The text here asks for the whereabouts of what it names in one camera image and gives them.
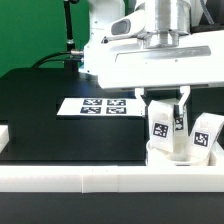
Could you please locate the white frame wall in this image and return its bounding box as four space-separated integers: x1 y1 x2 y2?
0 125 224 194

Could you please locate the black cable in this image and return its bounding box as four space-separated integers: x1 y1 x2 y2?
31 49 84 69

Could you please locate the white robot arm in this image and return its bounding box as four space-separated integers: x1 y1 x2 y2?
79 0 224 113

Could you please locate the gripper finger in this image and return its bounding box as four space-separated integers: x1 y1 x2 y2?
135 88 146 115
174 86 191 118

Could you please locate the white marker sheet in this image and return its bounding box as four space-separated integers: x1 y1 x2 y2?
57 98 145 117

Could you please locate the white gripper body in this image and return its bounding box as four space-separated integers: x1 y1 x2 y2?
97 9 224 89

